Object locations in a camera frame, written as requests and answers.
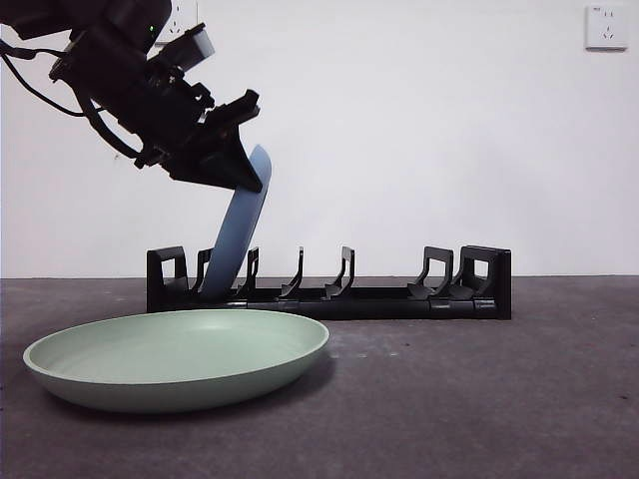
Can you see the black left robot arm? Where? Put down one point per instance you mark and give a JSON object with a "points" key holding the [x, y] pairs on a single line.
{"points": [[115, 85]]}

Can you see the black plastic plate rack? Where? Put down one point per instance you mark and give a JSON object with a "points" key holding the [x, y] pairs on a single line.
{"points": [[500, 287]]}

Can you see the white wall socket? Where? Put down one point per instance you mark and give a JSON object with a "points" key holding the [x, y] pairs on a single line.
{"points": [[606, 30], [186, 12]]}

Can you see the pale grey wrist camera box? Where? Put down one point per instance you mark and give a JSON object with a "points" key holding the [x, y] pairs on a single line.
{"points": [[203, 44]]}

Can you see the blue round plate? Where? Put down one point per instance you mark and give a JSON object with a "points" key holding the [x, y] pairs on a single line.
{"points": [[234, 239]]}

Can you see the green round plate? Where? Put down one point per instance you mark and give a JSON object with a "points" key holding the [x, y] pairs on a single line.
{"points": [[175, 379]]}

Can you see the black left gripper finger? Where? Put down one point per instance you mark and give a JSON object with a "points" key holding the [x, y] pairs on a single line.
{"points": [[239, 169]]}

